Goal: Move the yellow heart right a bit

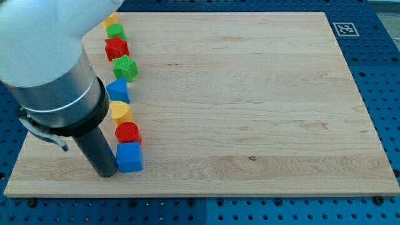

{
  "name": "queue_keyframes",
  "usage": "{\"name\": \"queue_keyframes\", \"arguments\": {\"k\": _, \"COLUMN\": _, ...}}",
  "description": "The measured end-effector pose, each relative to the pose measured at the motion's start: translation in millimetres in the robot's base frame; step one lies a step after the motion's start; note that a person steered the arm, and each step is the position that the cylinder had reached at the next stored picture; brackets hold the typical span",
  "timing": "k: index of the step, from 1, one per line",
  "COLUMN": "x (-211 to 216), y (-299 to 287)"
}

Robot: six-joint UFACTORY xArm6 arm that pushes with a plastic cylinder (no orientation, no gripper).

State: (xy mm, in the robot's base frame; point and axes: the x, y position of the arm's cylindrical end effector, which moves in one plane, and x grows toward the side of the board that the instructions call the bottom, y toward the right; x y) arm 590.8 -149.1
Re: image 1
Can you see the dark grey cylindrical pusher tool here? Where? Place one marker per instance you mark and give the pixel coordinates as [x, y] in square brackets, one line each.
[97, 151]

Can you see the yellow heart block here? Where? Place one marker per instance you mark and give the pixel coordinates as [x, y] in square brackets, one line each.
[121, 112]

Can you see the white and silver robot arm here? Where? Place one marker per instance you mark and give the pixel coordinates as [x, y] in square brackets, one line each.
[45, 67]

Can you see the red cylinder block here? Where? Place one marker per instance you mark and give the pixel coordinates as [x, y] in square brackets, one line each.
[128, 132]

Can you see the blue cube block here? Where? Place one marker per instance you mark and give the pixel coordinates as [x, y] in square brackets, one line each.
[129, 157]

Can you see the blue triangle block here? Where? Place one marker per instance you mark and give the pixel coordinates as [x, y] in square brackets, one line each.
[118, 90]

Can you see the green star block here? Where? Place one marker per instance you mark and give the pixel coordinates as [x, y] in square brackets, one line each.
[125, 67]

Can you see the red star block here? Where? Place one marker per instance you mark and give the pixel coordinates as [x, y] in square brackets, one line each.
[116, 48]

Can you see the green cylinder block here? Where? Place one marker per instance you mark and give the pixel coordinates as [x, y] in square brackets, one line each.
[114, 30]

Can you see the yellow block at top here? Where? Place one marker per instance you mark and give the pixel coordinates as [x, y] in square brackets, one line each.
[112, 19]

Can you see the light wooden board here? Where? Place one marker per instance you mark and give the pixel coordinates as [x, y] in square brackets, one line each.
[252, 104]

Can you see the white fiducial marker tag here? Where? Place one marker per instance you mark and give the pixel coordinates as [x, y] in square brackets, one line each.
[345, 29]

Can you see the grey cable clip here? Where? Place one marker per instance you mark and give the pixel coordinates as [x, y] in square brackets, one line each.
[40, 133]

